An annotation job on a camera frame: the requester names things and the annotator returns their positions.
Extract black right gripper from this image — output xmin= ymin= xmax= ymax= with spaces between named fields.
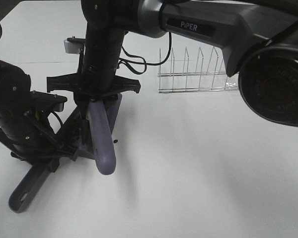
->
xmin=47 ymin=73 xmax=141 ymax=100

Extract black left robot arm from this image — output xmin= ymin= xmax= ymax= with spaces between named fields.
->
xmin=0 ymin=60 xmax=67 ymax=172

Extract purple brush black bristles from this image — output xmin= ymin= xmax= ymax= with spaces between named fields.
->
xmin=76 ymin=101 xmax=120 ymax=175

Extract purple plastic dustpan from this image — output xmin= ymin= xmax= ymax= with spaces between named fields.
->
xmin=8 ymin=94 xmax=122 ymax=213

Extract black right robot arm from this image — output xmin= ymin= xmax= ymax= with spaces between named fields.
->
xmin=47 ymin=0 xmax=298 ymax=127

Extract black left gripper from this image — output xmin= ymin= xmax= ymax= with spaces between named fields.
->
xmin=9 ymin=131 xmax=77 ymax=171

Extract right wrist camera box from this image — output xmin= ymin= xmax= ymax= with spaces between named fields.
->
xmin=64 ymin=36 xmax=85 ymax=54

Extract chrome wire rack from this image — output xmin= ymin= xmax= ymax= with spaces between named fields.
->
xmin=157 ymin=46 xmax=238 ymax=94

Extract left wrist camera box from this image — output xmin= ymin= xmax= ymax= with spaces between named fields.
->
xmin=30 ymin=91 xmax=68 ymax=112

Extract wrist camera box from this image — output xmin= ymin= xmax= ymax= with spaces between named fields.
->
xmin=30 ymin=91 xmax=68 ymax=112
xmin=64 ymin=36 xmax=85 ymax=54

